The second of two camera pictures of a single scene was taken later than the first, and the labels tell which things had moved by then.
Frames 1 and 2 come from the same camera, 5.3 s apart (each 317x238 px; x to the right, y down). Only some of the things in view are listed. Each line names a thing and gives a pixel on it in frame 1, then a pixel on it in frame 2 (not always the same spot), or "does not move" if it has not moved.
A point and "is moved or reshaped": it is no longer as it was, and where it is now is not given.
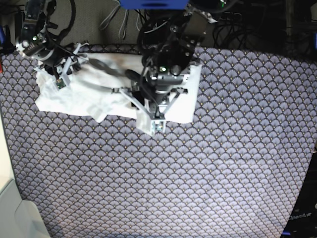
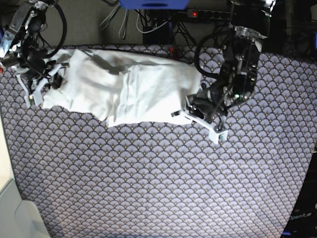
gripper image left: [53, 57] → [32, 61]
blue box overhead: [153, 4] does not move
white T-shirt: [88, 90] is moved or reshaped
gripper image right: [155, 83] → [206, 101]
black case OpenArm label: [302, 221] does not move
